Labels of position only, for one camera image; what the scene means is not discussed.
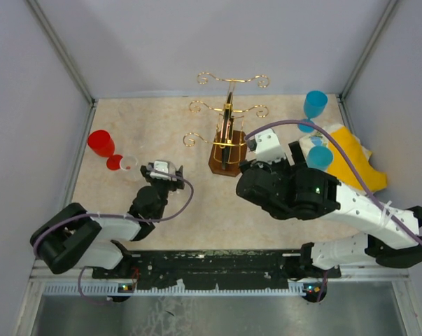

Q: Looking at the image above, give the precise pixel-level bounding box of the blue wine glass front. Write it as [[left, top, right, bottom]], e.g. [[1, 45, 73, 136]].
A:
[[307, 146, 334, 171]]

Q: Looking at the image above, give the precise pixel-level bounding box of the yellow patterned cloth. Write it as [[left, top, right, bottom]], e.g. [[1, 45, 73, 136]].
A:
[[299, 123, 388, 195]]

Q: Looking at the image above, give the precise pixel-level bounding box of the gold wire glass rack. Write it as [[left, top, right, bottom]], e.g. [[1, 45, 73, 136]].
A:
[[182, 72, 270, 177]]

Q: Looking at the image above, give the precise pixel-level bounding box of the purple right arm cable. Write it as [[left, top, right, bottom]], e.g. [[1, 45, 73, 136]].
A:
[[244, 119, 422, 305]]

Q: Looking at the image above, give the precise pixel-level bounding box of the clear wine glass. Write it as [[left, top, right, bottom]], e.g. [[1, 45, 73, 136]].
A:
[[120, 155, 139, 182]]

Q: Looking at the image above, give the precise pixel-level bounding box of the blue wine glass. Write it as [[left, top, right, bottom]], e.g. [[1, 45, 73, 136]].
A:
[[302, 90, 328, 124], [307, 146, 334, 171]]

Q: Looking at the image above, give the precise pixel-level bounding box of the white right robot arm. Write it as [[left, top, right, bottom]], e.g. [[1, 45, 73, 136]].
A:
[[236, 162, 422, 277]]

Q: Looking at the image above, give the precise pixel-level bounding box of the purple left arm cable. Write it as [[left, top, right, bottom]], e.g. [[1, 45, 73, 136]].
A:
[[31, 173, 195, 306]]

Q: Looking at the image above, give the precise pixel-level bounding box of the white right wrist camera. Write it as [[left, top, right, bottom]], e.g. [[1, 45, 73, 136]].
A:
[[247, 128, 286, 164]]

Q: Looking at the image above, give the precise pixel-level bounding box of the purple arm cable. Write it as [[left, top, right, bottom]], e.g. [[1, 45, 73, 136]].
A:
[[244, 119, 422, 305], [31, 173, 195, 306]]

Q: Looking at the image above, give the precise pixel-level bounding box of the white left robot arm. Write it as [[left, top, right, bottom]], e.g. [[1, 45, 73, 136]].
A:
[[29, 160, 186, 278]]

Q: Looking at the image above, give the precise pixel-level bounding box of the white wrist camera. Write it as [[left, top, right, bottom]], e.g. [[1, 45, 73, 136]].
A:
[[247, 128, 286, 164], [150, 160, 176, 180]]

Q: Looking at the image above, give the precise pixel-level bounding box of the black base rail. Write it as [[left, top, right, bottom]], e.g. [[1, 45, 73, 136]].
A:
[[31, 241, 407, 302]]

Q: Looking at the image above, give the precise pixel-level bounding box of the red plastic wine glass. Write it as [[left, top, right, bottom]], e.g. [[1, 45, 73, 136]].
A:
[[87, 129, 122, 171]]

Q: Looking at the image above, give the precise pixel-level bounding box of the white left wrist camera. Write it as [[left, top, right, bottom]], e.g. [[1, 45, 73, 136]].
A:
[[150, 160, 176, 180]]

